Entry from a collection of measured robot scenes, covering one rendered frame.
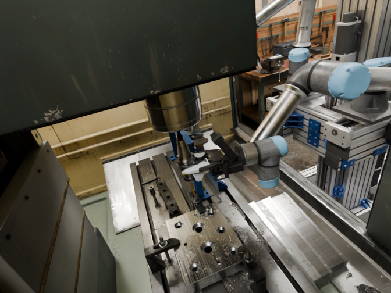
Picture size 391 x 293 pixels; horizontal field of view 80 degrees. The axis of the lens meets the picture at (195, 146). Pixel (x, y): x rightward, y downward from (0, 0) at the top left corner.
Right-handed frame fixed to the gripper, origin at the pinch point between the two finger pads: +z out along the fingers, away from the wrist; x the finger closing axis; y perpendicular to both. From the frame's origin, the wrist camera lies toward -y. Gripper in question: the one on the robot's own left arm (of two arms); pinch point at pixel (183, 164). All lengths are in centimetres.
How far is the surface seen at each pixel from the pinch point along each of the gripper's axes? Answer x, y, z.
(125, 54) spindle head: -13.5, -37.8, 6.5
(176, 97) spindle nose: -7.8, -25.2, -1.8
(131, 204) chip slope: 59, 60, 38
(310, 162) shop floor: 131, 128, -146
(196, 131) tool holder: 29.6, 3.8, -10.0
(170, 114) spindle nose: -7.7, -21.3, 0.7
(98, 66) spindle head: -14.2, -36.7, 12.2
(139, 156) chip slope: 93, 46, 28
